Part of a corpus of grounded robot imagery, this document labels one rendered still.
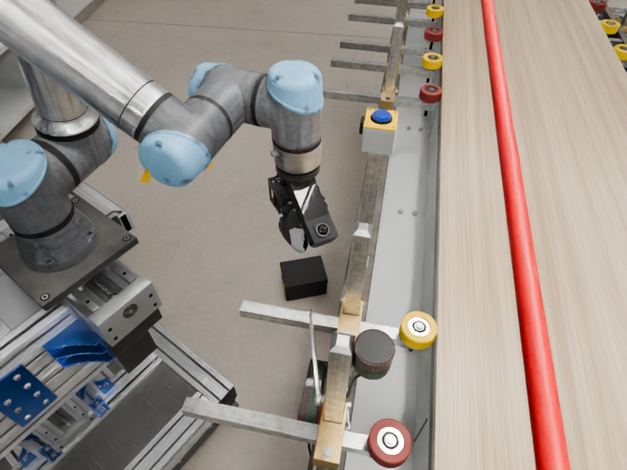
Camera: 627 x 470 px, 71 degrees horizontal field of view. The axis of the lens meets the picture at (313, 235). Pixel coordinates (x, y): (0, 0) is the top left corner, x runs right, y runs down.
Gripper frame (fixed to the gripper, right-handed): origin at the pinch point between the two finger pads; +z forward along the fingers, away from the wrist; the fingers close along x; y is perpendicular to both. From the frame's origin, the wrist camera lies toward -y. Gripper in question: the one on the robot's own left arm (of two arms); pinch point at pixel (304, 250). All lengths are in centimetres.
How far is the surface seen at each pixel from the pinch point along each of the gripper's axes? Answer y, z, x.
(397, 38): 74, 5, -72
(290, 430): -21.0, 25.5, 13.5
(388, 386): -15, 49, -17
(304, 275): 60, 99, -28
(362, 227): -2.7, -3.9, -10.8
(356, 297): -4.4, 17.2, -10.5
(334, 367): -23.2, 0.2, 6.1
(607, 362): -40, 22, -51
